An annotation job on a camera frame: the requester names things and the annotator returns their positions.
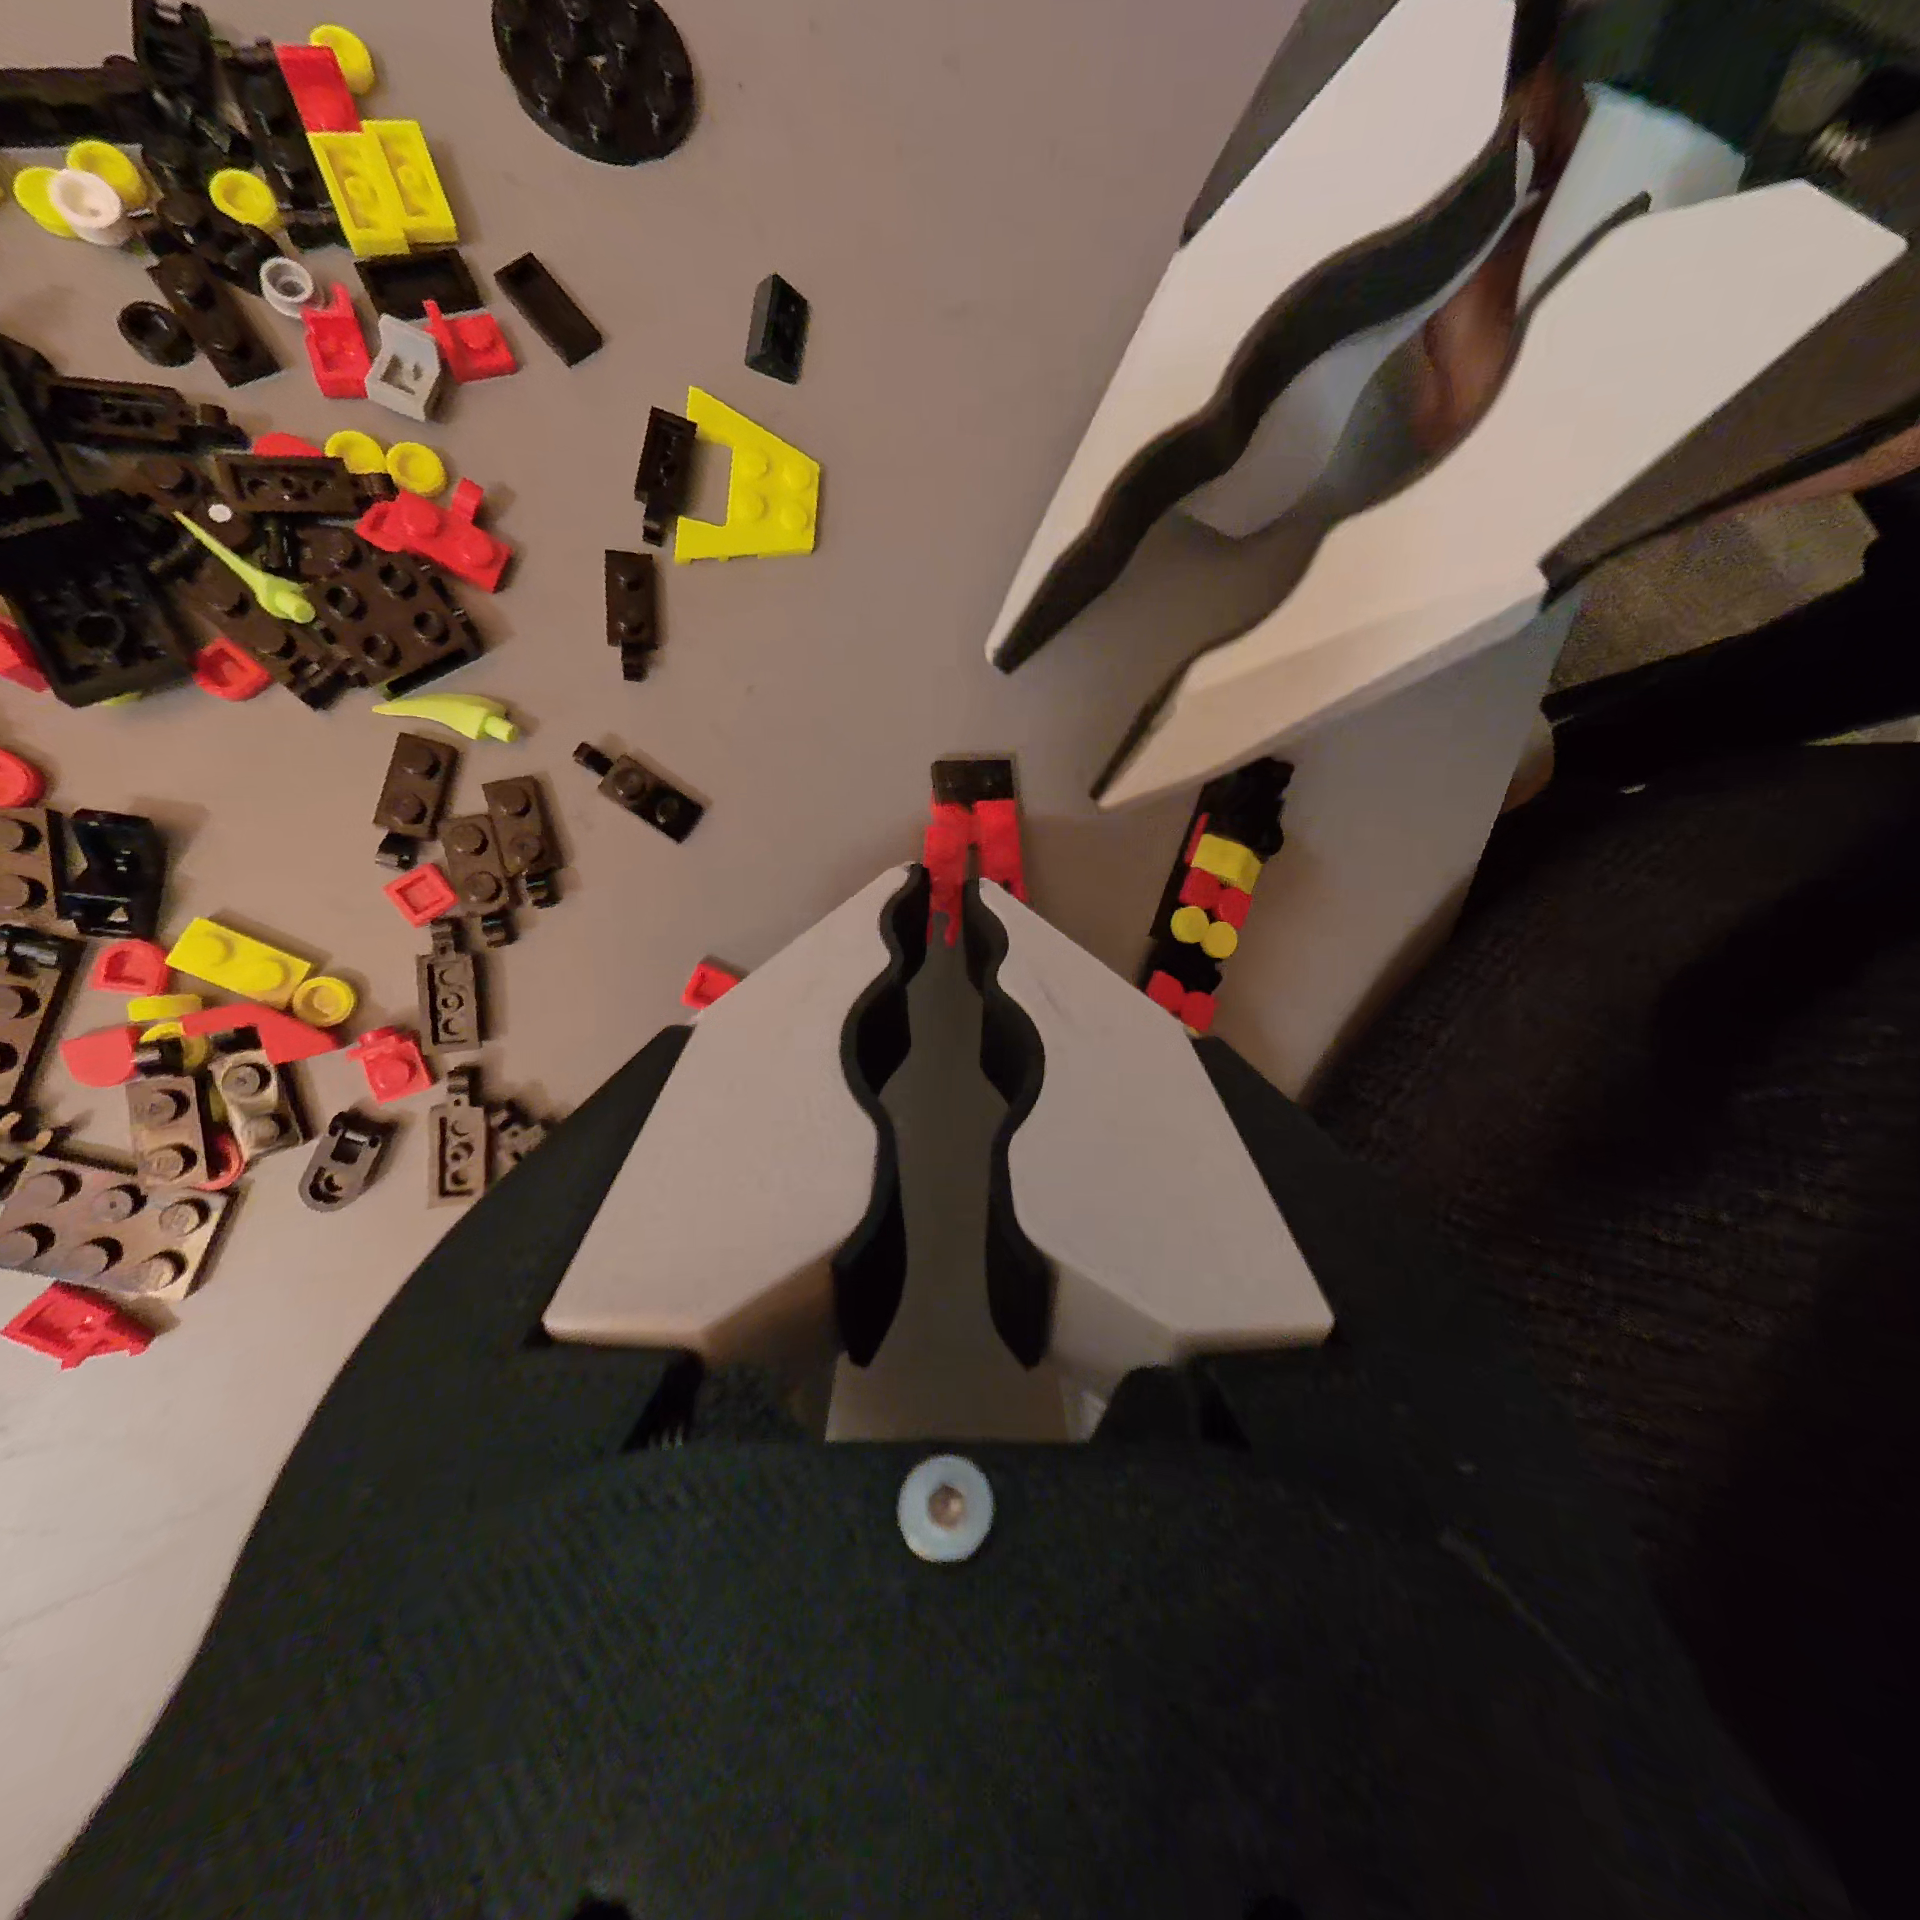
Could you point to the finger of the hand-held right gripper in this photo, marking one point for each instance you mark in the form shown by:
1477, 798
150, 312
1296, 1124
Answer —
1319, 224
1575, 421

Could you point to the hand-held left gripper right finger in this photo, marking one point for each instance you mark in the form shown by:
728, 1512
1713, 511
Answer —
1184, 1201

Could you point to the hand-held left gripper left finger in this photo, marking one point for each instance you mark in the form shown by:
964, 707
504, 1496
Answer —
721, 1201

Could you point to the red lego clip piece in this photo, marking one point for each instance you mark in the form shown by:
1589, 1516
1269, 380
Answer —
945, 849
997, 840

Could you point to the small black lego plate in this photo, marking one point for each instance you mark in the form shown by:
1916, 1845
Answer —
973, 781

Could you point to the pile of lego pieces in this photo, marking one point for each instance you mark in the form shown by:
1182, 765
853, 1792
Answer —
105, 1223

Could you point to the black red yellow lego assembly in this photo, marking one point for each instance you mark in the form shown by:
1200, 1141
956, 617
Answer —
1224, 863

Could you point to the black lego slope piece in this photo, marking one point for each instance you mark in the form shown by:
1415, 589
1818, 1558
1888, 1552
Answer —
777, 328

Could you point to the yellow lego wedge plate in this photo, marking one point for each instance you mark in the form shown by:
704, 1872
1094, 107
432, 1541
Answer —
765, 495

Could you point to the black round lego plate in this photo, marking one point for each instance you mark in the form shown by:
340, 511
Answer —
592, 76

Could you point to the black flat lego tile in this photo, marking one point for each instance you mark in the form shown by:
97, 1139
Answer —
548, 308

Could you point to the person's right hand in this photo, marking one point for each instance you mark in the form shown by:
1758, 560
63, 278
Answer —
1463, 368

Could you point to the person's black knit sweater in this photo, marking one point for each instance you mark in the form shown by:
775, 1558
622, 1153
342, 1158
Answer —
1652, 1201

